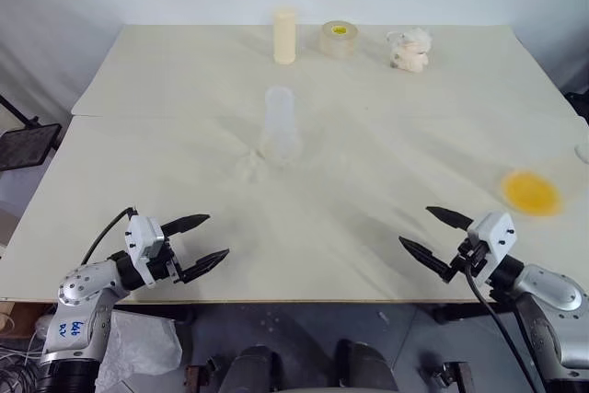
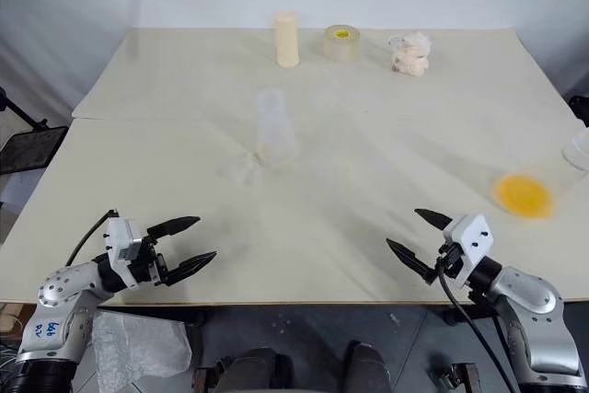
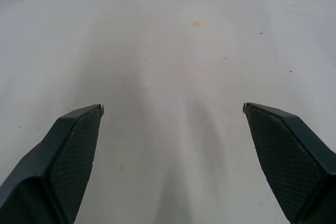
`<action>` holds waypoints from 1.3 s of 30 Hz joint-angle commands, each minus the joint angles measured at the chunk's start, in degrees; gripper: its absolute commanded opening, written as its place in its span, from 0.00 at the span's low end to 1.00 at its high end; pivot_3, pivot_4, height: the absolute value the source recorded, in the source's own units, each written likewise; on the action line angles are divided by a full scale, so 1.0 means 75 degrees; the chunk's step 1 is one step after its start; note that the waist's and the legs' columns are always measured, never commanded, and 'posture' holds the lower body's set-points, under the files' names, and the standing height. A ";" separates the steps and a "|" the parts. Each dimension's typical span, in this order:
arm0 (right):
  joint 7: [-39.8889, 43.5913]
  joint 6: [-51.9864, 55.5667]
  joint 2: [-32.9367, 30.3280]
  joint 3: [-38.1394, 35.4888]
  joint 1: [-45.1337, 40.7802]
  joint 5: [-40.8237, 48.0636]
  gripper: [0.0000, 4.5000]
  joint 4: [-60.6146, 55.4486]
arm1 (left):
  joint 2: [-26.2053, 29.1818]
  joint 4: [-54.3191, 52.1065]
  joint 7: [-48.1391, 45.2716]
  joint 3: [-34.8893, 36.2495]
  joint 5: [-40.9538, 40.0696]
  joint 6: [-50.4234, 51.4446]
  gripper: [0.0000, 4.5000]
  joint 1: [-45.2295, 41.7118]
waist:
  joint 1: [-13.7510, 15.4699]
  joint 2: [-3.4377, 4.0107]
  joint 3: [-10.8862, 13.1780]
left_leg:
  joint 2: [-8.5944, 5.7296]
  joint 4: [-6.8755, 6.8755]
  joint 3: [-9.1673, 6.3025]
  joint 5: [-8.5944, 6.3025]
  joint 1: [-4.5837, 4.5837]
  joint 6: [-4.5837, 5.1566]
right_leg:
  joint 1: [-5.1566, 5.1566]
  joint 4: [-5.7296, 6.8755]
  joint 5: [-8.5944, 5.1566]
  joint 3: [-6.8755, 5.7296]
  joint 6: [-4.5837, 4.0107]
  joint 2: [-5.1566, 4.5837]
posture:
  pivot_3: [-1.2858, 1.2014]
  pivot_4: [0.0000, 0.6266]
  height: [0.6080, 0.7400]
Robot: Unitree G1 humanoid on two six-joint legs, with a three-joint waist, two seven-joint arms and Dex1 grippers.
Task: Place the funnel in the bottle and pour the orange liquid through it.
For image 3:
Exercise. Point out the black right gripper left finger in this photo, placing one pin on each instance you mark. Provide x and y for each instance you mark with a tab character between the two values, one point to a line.
47	171

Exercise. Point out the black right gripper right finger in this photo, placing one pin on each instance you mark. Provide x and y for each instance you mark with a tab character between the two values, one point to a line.
294	161

